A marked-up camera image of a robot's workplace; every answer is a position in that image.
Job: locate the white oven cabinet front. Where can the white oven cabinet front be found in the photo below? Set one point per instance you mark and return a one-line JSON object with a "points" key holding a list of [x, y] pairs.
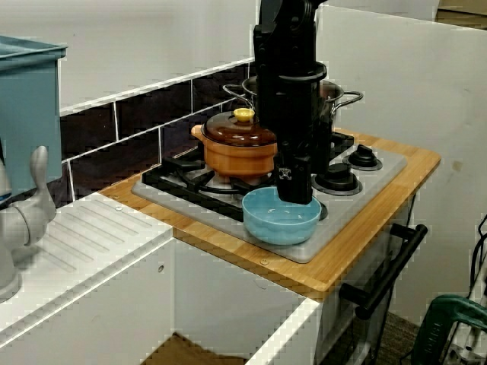
{"points": [[331, 331]]}

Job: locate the grey toy faucet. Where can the grey toy faucet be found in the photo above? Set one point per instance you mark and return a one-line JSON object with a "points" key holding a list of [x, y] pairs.
{"points": [[38, 201]]}

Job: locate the stainless steel pot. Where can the stainless steel pot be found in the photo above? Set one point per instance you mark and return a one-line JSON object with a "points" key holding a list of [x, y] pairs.
{"points": [[249, 89]]}

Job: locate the black burner grate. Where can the black burner grate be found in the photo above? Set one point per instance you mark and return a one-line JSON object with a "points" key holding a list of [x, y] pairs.
{"points": [[342, 142], [182, 164]]}

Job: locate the teal blue cabinet box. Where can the teal blue cabinet box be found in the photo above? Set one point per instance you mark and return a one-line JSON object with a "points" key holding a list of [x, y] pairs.
{"points": [[30, 114]]}

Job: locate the light blue bowl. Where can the light blue bowl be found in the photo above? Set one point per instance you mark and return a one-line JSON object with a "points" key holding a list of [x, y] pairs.
{"points": [[274, 228]]}

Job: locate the orange cooking pot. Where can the orange cooking pot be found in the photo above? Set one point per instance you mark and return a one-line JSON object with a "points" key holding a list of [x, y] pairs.
{"points": [[236, 159]]}

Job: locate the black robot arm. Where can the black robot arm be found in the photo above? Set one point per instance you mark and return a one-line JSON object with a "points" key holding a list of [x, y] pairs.
{"points": [[285, 38]]}

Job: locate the wooden kitchen countertop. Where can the wooden kitchen countertop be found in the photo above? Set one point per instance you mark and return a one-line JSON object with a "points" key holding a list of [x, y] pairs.
{"points": [[380, 213]]}

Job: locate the white sink unit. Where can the white sink unit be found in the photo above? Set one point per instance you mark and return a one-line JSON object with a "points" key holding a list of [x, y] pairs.
{"points": [[114, 273]]}

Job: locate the black stove knob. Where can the black stove knob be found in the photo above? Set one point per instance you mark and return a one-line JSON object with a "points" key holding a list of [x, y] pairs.
{"points": [[338, 178], [324, 213], [363, 157]]}

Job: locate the grey stove top plate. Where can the grey stove top plate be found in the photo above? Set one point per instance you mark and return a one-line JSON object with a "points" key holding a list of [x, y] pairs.
{"points": [[342, 207]]}

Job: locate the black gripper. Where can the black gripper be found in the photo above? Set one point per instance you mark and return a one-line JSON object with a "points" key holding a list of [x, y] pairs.
{"points": [[293, 110]]}

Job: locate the silver metal frame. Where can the silver metal frame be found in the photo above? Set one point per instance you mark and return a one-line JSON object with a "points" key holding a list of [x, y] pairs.
{"points": [[462, 353]]}

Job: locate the dark tile backsplash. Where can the dark tile backsplash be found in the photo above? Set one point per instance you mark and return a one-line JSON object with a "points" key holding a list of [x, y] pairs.
{"points": [[133, 114]]}

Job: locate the white board panel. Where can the white board panel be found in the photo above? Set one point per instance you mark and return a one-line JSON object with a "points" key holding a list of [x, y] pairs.
{"points": [[399, 95]]}

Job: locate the brown lid with yellow knob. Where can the brown lid with yellow knob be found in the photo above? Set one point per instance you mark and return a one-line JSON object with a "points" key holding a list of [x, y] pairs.
{"points": [[228, 131]]}

